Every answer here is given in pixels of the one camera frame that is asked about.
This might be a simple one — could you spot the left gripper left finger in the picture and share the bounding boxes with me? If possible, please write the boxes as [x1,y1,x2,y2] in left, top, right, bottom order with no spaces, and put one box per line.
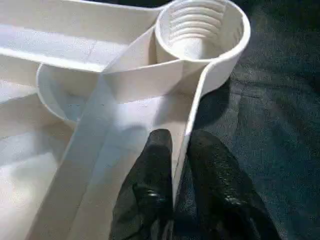
[109,128,175,240]

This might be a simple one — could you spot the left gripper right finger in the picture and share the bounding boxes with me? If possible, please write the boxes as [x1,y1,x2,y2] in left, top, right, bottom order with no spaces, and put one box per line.
[174,129,281,240]

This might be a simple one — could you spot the white plastic table top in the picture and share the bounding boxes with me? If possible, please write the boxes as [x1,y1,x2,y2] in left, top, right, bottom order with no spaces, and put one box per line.
[0,0,252,240]

